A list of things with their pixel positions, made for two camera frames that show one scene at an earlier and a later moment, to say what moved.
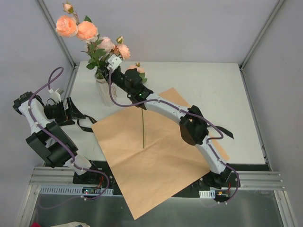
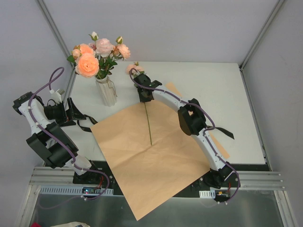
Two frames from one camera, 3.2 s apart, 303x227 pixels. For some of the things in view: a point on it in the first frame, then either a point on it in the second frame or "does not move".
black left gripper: [66, 111] does not move
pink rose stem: [121, 49] does not move
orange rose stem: [68, 26] → [87, 64]
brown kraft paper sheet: [148, 155] does not move
